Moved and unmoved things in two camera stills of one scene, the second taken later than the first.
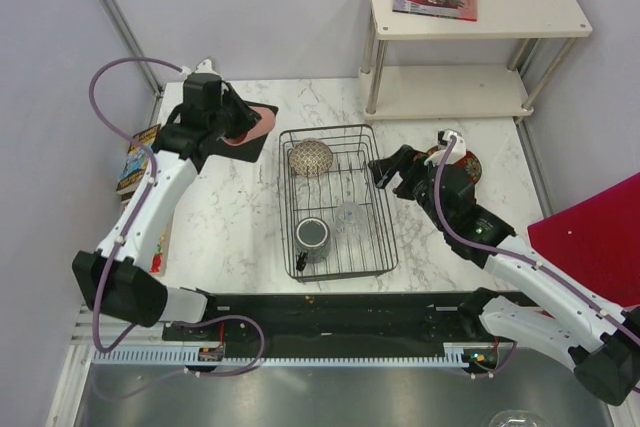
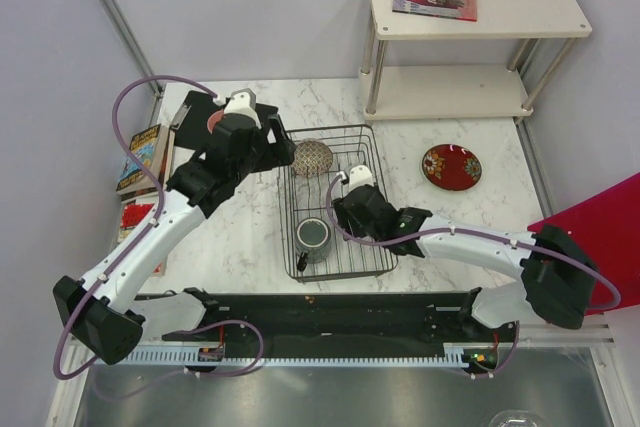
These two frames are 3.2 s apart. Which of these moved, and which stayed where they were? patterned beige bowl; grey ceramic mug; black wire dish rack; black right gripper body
Moved: black right gripper body
Stayed: black wire dish rack; patterned beige bowl; grey ceramic mug
